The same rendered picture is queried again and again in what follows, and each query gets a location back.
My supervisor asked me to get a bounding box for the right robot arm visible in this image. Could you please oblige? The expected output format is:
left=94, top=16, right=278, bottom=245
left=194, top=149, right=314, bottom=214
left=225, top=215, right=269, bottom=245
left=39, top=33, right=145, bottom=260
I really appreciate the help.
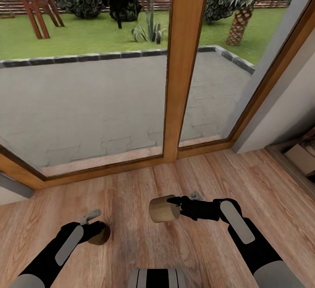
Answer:
left=167, top=191, right=306, bottom=288

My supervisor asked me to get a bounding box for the pillar candle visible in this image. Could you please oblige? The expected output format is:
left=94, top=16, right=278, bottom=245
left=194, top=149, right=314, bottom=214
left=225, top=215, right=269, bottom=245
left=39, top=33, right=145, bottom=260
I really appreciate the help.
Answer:
left=87, top=223, right=110, bottom=246
left=149, top=195, right=181, bottom=223

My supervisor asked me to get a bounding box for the robot trunk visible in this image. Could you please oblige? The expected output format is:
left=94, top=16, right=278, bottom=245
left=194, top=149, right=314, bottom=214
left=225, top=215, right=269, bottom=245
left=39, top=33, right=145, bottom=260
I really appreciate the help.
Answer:
left=128, top=268, right=187, bottom=288

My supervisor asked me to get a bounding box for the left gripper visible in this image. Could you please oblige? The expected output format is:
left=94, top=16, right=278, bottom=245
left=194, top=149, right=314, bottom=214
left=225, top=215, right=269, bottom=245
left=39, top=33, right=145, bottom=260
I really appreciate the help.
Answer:
left=83, top=221, right=105, bottom=242

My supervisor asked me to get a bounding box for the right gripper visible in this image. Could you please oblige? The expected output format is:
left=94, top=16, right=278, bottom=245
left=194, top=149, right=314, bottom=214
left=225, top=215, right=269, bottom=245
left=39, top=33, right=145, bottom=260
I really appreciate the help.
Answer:
left=167, top=196, right=206, bottom=221

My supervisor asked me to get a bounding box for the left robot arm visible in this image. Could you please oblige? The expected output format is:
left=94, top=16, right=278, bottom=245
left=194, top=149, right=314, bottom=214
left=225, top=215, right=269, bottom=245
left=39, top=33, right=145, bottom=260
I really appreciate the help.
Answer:
left=7, top=209, right=105, bottom=288

